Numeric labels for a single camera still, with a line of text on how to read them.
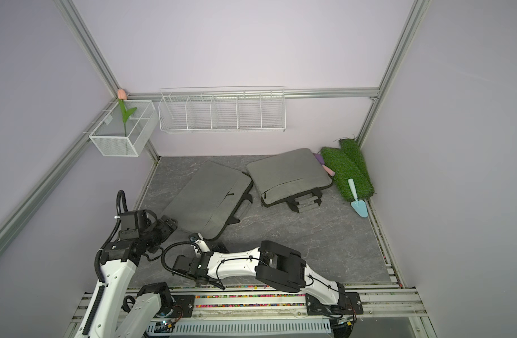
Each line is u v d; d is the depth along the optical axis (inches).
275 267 21.0
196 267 25.0
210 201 39.2
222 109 41.6
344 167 43.7
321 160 46.0
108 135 32.4
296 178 41.2
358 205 39.6
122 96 35.2
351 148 45.7
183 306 28.9
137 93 36.6
